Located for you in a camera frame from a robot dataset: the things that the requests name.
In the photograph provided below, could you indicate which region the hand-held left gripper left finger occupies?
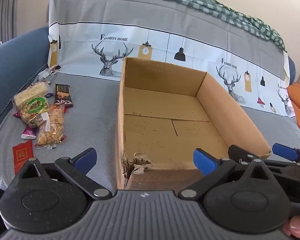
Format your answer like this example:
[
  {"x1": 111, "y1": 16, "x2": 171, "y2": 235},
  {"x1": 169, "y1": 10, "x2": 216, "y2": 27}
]
[{"x1": 19, "y1": 147, "x2": 113, "y2": 201}]

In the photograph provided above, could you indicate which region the clear cracker bag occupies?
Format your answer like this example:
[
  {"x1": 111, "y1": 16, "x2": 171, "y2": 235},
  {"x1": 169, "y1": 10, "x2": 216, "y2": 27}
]
[{"x1": 35, "y1": 104, "x2": 68, "y2": 147}]

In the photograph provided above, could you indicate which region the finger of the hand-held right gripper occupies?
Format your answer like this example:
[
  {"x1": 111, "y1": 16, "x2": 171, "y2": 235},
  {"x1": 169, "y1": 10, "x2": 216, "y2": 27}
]
[
  {"x1": 228, "y1": 144, "x2": 262, "y2": 165},
  {"x1": 272, "y1": 143, "x2": 300, "y2": 163}
]

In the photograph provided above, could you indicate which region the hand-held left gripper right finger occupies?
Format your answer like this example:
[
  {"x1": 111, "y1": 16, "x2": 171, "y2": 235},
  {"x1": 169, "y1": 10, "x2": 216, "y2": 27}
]
[{"x1": 179, "y1": 148, "x2": 273, "y2": 201}]

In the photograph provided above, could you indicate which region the brown chocolate bar packet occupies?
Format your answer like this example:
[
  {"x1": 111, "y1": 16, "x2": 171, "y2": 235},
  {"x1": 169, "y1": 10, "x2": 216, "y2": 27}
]
[{"x1": 55, "y1": 83, "x2": 73, "y2": 101}]

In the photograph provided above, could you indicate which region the grey deer print sofa cover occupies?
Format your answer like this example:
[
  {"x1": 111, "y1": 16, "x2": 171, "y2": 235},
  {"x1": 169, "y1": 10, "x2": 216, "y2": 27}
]
[{"x1": 0, "y1": 0, "x2": 300, "y2": 195}]

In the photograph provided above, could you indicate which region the green checked cloth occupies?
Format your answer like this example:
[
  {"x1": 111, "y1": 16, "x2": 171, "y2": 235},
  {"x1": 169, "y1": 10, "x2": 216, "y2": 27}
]
[{"x1": 52, "y1": 0, "x2": 287, "y2": 53}]

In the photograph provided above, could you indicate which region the person's right hand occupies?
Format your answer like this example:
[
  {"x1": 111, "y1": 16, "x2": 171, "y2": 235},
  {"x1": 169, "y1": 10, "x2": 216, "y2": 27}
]
[{"x1": 282, "y1": 214, "x2": 300, "y2": 239}]

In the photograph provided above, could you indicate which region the green label nut snack packet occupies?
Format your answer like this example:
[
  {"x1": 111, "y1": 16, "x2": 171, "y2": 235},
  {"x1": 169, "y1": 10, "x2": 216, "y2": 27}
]
[{"x1": 20, "y1": 96, "x2": 51, "y2": 127}]

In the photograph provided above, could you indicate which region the grey curtain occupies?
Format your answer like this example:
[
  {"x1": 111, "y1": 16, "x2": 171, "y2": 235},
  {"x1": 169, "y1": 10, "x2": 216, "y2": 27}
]
[{"x1": 0, "y1": 0, "x2": 23, "y2": 46}]

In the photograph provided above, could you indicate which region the white puffed rice snack packet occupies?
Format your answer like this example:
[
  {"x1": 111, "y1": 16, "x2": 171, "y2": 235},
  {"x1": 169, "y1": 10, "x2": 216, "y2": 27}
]
[{"x1": 13, "y1": 81, "x2": 51, "y2": 108}]

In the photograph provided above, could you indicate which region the brown cardboard box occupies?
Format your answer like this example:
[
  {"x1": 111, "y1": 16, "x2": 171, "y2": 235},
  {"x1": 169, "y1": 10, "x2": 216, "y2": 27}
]
[{"x1": 115, "y1": 57, "x2": 272, "y2": 191}]

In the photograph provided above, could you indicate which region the red packet with gold print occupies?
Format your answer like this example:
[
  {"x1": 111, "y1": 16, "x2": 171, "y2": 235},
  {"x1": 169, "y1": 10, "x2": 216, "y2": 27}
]
[{"x1": 12, "y1": 140, "x2": 34, "y2": 176}]

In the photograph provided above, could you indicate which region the dark red snack packet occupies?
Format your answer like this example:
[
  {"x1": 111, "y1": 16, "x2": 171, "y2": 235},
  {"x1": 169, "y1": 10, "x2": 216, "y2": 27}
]
[{"x1": 53, "y1": 100, "x2": 75, "y2": 109}]

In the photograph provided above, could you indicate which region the white and purple small packet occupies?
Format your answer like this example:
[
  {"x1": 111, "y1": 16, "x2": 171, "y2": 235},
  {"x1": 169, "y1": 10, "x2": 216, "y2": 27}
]
[{"x1": 21, "y1": 126, "x2": 38, "y2": 140}]

